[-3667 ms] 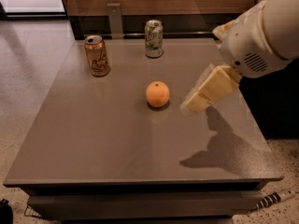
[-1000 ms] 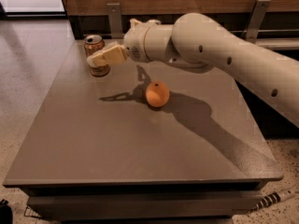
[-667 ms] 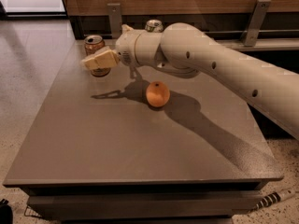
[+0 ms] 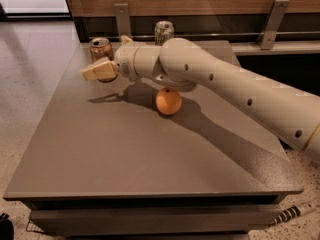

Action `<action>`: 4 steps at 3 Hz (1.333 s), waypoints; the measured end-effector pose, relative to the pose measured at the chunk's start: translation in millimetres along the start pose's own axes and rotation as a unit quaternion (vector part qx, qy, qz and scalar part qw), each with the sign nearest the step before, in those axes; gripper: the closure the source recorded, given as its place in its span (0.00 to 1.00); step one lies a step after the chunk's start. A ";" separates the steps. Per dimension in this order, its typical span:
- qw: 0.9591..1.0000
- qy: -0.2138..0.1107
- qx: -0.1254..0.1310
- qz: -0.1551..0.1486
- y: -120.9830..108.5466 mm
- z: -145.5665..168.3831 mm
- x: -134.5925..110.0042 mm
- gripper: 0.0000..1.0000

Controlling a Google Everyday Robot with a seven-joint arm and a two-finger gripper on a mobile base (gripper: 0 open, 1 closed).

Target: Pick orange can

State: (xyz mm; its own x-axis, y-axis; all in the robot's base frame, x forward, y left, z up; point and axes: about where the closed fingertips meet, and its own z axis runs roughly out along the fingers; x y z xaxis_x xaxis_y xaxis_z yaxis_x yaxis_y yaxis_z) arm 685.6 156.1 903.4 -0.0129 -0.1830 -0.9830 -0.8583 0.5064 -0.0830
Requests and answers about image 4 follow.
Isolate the striped cable sleeve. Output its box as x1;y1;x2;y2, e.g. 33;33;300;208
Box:
268;201;318;228

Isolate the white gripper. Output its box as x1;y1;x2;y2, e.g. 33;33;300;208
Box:
81;35;145;82

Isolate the right metal bracket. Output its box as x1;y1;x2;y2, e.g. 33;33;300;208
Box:
257;0;289;50

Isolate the metal bracket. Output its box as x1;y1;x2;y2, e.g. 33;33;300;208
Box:
257;0;289;50
114;3;132;37

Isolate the green and white soda can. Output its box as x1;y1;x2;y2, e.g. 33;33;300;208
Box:
154;21;174;45

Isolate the left metal bracket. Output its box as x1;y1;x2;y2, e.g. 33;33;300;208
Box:
114;3;132;37

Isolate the orange LaCroix soda can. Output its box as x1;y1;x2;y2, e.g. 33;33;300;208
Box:
90;37;114;62

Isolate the orange fruit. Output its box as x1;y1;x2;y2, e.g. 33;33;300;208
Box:
156;87;182;115

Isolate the black object on floor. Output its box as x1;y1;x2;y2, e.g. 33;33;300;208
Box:
0;213;14;240

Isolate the grey low table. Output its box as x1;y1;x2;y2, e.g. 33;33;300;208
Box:
4;46;302;240

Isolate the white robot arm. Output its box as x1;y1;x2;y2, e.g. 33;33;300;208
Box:
81;36;320;163

